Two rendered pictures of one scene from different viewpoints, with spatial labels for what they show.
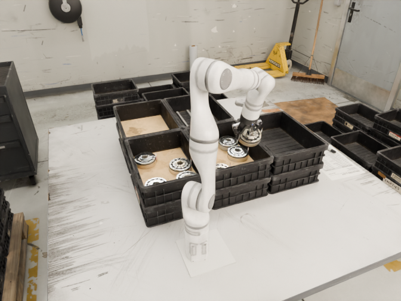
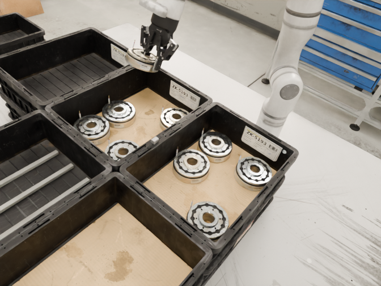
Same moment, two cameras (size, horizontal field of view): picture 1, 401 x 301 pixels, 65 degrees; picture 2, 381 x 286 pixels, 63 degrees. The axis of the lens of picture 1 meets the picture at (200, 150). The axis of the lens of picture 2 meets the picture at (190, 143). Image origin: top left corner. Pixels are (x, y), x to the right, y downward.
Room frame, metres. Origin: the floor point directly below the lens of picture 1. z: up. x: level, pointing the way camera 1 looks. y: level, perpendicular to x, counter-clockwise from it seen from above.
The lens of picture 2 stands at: (1.56, 0.55, 1.51)
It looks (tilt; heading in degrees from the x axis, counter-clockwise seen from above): 45 degrees down; 233
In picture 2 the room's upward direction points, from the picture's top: 11 degrees clockwise
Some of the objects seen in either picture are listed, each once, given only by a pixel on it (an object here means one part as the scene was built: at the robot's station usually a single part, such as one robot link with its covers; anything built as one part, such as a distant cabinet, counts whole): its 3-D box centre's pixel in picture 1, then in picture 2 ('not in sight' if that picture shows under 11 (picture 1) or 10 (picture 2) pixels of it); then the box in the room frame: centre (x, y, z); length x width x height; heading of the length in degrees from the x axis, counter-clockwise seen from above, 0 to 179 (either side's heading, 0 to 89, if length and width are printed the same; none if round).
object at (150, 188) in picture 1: (164, 156); (215, 162); (1.18, 0.16, 0.92); 0.40 x 0.30 x 0.02; 21
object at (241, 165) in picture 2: (156, 184); (254, 170); (1.05, 0.19, 0.86); 0.10 x 0.10 x 0.01
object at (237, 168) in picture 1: (225, 144); (134, 106); (1.29, -0.12, 0.92); 0.40 x 0.30 x 0.02; 21
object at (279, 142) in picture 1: (278, 141); (73, 75); (1.39, -0.40, 0.87); 0.40 x 0.30 x 0.11; 21
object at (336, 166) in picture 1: (329, 160); not in sight; (1.46, -0.73, 0.70); 0.33 x 0.23 x 0.01; 22
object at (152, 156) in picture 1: (144, 157); (208, 219); (1.26, 0.27, 0.86); 0.10 x 0.10 x 0.01
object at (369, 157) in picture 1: (358, 164); not in sight; (1.96, -1.20, 0.31); 0.40 x 0.30 x 0.34; 22
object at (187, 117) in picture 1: (196, 117); (4, 196); (1.66, 0.02, 0.87); 0.40 x 0.30 x 0.11; 21
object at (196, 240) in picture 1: (196, 236); (267, 129); (0.83, 0.01, 0.79); 0.09 x 0.09 x 0.17; 10
